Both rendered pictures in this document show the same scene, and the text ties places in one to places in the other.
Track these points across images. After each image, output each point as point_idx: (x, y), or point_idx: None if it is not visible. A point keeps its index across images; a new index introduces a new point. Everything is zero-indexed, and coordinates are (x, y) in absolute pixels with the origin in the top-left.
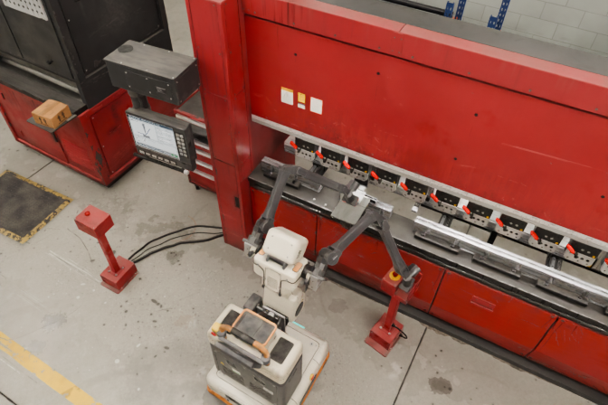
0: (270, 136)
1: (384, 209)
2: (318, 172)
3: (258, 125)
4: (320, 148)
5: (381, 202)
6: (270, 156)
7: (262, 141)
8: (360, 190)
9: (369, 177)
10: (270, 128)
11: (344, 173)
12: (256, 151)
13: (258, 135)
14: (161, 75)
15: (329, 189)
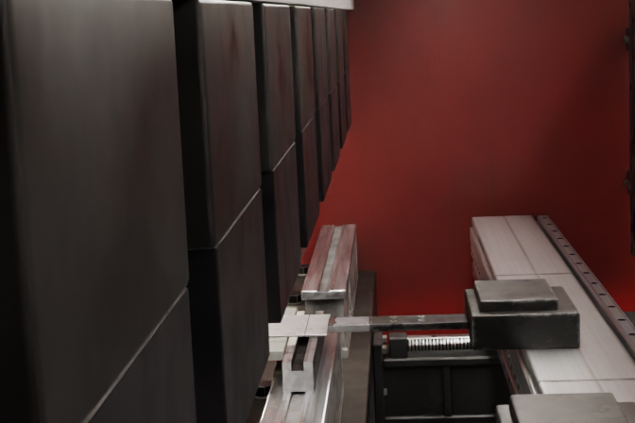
0: (445, 188)
1: (263, 419)
2: (462, 355)
3: (354, 63)
4: (533, 248)
5: (320, 401)
6: (441, 299)
7: (385, 171)
8: (329, 321)
9: (467, 319)
10: (454, 148)
11: (500, 356)
12: (334, 189)
13: (351, 114)
14: None
15: (352, 370)
